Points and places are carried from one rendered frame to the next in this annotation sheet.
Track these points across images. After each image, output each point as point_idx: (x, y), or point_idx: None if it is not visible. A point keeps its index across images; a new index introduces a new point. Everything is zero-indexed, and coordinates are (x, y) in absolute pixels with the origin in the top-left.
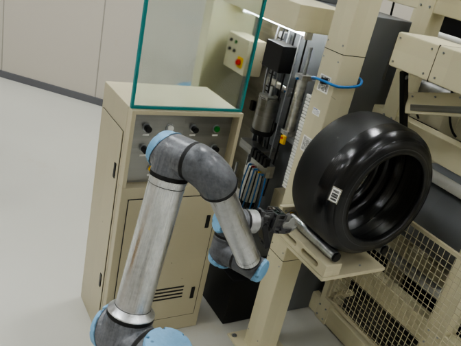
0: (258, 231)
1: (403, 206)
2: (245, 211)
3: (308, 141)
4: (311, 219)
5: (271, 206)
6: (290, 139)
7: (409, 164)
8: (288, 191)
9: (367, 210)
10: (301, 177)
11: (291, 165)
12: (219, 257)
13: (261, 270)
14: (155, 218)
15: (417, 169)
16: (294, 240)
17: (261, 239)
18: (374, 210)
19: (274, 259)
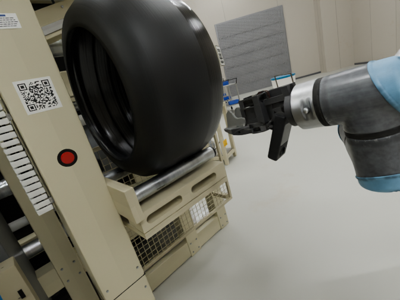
0: (283, 136)
1: (132, 118)
2: (328, 75)
3: (38, 87)
4: (208, 119)
5: (251, 97)
6: None
7: (105, 80)
8: (69, 199)
9: (118, 148)
10: (177, 71)
11: (25, 165)
12: None
13: None
14: None
15: (115, 78)
16: (165, 207)
17: (283, 147)
18: (121, 142)
19: (131, 294)
